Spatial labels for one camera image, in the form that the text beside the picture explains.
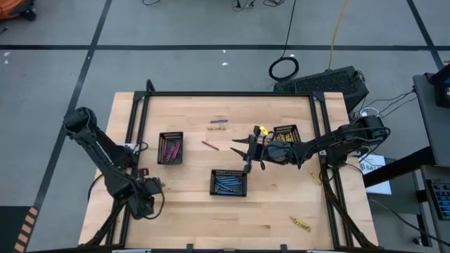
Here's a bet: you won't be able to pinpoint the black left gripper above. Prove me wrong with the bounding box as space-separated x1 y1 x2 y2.
126 168 163 221

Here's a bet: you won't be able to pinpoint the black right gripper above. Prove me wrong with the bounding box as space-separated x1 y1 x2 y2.
230 125 302 174

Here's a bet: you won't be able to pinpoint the black plastic slotted basket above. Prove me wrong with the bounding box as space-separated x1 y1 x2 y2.
157 131 184 166
273 124 302 144
210 169 248 197

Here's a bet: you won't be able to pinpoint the black computer tower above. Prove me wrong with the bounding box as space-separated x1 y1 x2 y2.
273 65 370 114

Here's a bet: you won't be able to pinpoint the black mat with orange stripes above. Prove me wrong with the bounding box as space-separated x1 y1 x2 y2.
0 205 39 253

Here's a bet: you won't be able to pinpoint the white paper sheet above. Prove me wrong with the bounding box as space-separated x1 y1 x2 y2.
358 153 393 196

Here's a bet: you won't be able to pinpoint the black stand beam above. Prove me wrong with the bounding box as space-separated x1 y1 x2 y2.
361 145 434 189

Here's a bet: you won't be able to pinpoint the grey cart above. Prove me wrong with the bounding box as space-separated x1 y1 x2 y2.
413 72 450 169

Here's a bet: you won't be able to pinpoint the keyboard with blue keys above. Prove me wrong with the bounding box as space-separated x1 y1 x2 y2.
423 179 450 222

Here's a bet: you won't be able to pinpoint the orange machine with wheels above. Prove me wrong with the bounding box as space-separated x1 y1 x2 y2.
0 0 37 21

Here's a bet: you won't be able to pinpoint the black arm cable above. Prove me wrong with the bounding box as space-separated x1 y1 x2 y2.
86 171 106 202

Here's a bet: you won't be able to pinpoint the coiled black cable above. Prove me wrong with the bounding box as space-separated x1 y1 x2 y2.
268 0 300 82

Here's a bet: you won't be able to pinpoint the black floor cables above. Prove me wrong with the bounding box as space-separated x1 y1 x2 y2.
231 0 288 8

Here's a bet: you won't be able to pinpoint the yellow cable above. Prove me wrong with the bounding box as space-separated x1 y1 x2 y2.
327 0 350 70

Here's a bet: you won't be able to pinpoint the black floor cable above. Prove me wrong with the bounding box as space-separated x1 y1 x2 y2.
368 198 450 247

